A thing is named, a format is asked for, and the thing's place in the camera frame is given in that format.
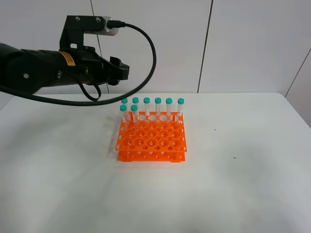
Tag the orange test tube rack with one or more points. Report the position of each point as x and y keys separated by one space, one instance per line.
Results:
x=152 y=138

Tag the teal-capped test tube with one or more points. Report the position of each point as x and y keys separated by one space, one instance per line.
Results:
x=135 y=115

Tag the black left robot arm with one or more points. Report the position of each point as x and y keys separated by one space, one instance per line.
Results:
x=30 y=70

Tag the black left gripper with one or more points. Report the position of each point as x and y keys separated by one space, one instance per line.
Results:
x=93 y=69

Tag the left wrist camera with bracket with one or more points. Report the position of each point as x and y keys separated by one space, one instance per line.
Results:
x=76 y=26

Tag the row tube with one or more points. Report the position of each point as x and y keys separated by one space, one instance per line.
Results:
x=146 y=102
x=135 y=101
x=158 y=106
x=169 y=102
x=124 y=101
x=180 y=102

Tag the front-left teal-capped racked tube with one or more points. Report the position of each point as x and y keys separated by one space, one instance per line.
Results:
x=123 y=109

